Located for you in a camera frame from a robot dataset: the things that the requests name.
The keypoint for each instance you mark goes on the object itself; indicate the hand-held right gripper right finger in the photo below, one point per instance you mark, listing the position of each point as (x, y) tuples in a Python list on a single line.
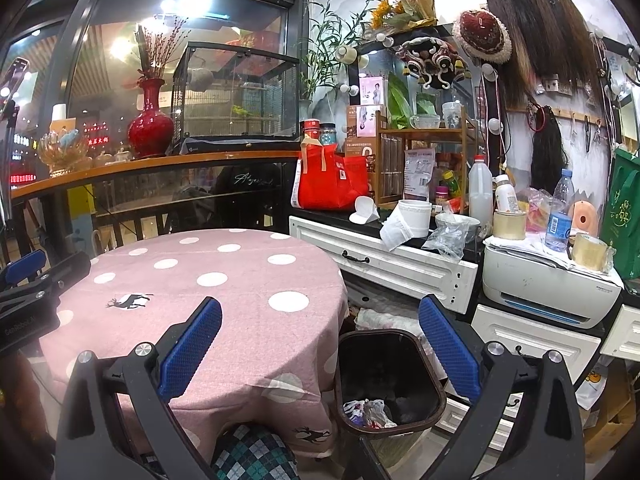
[(447, 347)]

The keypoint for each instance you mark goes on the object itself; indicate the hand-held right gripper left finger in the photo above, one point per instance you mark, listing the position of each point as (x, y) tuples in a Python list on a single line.
[(192, 345)]

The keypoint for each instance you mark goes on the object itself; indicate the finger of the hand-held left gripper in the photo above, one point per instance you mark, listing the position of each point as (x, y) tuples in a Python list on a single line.
[(22, 264), (65, 270)]

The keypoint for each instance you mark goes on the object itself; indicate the dark brown waste bin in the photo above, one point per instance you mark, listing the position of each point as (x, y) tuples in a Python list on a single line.
[(390, 360)]

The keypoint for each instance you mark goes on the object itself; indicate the clear plastic wrapper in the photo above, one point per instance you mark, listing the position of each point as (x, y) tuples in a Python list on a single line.
[(379, 412)]

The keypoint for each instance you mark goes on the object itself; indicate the white printed wrapper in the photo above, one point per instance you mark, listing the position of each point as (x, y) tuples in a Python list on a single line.
[(354, 410)]

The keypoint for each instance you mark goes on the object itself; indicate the yellow sign board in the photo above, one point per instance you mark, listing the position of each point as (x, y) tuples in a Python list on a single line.
[(82, 217)]

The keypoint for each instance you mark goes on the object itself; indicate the pink polka dot tablecloth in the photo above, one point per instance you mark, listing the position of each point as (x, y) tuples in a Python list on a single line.
[(240, 310)]

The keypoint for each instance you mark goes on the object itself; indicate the white plastic sack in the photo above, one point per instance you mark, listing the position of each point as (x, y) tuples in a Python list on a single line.
[(390, 322)]

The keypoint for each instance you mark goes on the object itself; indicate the low white drawer unit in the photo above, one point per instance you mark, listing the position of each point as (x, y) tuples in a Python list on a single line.
[(530, 340)]

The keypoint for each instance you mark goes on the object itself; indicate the white printer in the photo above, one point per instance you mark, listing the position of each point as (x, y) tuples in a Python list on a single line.
[(550, 285)]

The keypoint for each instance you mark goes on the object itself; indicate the plaid trousers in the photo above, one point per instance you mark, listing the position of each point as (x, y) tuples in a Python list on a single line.
[(250, 452)]

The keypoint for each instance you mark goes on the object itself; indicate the gold glass lotus bowl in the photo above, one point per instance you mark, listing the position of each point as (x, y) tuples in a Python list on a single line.
[(62, 147)]

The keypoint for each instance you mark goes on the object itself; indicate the white plastic bucket liner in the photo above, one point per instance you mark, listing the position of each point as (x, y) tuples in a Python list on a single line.
[(395, 232)]

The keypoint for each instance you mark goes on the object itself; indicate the white plastic bucket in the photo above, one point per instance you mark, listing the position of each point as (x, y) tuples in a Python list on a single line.
[(420, 217)]

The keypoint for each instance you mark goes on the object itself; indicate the beige tape roll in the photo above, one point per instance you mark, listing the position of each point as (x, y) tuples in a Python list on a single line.
[(509, 225), (589, 252)]

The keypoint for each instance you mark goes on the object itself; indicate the yellow card box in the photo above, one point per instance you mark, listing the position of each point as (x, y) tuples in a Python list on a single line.
[(62, 125)]

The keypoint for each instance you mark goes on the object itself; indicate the white plastic holder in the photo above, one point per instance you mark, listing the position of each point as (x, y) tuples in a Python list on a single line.
[(365, 210)]

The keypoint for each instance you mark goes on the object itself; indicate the white jug red cap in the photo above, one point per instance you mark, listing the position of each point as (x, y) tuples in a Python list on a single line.
[(480, 190)]

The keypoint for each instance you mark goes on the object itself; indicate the clear plastic snack bag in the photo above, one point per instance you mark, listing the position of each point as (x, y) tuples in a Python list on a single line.
[(535, 210)]

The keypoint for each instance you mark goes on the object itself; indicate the red ceramic vase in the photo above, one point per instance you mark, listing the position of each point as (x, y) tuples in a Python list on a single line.
[(149, 130)]

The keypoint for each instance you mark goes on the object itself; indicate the small white bottle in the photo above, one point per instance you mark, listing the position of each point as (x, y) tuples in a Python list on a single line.
[(506, 195)]

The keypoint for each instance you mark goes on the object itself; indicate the yellow green small bottle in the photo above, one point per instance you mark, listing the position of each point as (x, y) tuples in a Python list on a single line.
[(450, 182)]

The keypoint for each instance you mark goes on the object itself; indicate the blue label water bottle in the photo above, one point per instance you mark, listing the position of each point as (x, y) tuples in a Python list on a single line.
[(559, 210)]

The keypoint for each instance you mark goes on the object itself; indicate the printed flat packet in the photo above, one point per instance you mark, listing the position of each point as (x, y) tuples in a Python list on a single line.
[(417, 172)]

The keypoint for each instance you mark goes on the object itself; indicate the cardboard box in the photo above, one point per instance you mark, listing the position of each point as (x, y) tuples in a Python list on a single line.
[(615, 410)]

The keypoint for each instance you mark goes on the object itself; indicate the pink round device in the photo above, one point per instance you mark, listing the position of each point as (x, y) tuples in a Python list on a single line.
[(584, 217)]

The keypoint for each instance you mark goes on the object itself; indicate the bamboo shelf rack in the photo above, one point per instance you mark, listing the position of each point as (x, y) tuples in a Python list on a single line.
[(395, 160)]

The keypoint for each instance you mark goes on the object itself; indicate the red tote bag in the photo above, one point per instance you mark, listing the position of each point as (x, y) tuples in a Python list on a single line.
[(330, 180)]

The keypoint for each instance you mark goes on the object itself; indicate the black hair bundle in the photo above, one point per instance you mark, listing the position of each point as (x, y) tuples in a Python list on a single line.
[(545, 155)]

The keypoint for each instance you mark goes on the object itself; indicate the green tote bag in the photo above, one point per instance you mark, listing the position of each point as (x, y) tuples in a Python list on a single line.
[(622, 210)]

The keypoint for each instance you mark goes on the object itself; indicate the clear plastic cup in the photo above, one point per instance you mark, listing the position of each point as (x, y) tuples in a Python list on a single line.
[(452, 115)]

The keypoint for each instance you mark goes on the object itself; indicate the dried flower branches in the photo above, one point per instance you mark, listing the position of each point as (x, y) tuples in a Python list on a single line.
[(157, 50)]

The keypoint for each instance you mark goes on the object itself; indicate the brown product box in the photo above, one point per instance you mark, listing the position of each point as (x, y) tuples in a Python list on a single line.
[(365, 120)]

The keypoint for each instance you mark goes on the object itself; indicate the dark lid jar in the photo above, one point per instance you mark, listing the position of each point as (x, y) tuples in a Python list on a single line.
[(327, 134)]

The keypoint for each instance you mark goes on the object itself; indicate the red lid jar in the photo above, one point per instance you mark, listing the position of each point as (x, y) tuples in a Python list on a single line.
[(311, 130)]

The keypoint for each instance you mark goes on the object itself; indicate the glass terrarium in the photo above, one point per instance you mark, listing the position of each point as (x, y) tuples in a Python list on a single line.
[(235, 90)]

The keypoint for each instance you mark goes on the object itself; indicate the pink product box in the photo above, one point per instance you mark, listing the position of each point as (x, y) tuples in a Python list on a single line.
[(374, 89)]

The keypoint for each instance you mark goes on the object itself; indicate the lion mask ornament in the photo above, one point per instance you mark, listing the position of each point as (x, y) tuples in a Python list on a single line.
[(430, 62)]

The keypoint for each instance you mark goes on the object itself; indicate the vanity mirror with bulbs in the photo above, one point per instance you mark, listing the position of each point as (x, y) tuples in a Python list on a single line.
[(385, 60)]

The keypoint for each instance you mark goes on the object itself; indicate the red round fringed hat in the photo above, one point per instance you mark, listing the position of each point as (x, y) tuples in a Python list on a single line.
[(482, 35)]

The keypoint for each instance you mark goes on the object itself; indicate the row of dark hair extensions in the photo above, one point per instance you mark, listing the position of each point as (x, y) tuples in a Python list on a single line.
[(540, 40)]

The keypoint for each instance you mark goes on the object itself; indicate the green leaf branches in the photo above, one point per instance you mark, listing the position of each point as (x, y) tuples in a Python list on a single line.
[(330, 45)]

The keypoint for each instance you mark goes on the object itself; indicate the sunflower bouquet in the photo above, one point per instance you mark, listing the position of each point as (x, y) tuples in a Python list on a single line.
[(400, 5)]

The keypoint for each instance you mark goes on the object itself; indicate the wooden hook rail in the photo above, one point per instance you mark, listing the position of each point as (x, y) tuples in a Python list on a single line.
[(575, 117)]

